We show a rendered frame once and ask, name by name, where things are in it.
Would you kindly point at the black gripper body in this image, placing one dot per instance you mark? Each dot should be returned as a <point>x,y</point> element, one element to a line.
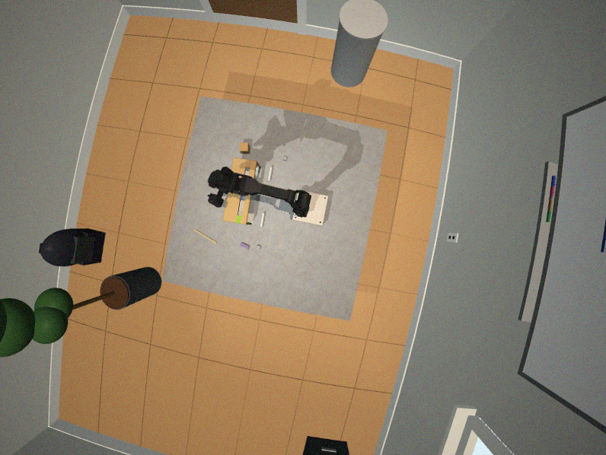
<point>217,200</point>

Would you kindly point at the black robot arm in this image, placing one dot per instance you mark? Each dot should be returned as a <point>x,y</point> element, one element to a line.
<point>247,185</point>

